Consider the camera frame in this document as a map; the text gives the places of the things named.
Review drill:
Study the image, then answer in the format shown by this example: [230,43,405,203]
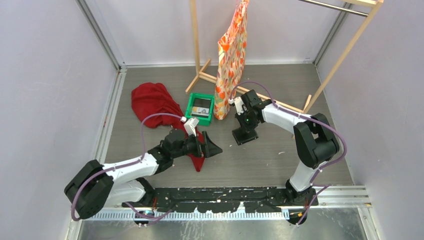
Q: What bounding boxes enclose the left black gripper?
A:
[171,131,222,159]

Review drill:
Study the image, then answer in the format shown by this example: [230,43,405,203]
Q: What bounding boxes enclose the black card holder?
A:
[232,127,259,146]

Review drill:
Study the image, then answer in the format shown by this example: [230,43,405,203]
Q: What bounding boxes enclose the green plastic bin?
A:
[184,92,215,127]

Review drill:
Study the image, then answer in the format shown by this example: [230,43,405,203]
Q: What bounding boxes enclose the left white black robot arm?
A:
[64,129,223,221]

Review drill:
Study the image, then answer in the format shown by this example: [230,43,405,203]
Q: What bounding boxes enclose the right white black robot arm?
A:
[228,90,340,205]

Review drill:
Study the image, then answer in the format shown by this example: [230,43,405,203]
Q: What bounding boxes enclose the orange floral tote bag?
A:
[213,0,250,120]

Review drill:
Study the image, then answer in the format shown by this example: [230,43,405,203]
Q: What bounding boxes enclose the red cloth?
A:
[131,82,206,172]

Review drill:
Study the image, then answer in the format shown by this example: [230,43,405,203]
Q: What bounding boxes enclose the wooden clothes rack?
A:
[185,0,384,113]

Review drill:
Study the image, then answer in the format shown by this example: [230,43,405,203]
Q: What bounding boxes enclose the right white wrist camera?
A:
[228,97,245,115]

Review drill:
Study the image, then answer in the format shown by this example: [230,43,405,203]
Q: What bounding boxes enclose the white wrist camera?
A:
[183,117,199,137]
[228,97,245,115]

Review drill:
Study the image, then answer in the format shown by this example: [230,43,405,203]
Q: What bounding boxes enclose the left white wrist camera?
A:
[183,117,199,137]

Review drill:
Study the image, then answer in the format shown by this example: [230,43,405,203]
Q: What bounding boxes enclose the perforated metal rail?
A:
[88,209,290,221]

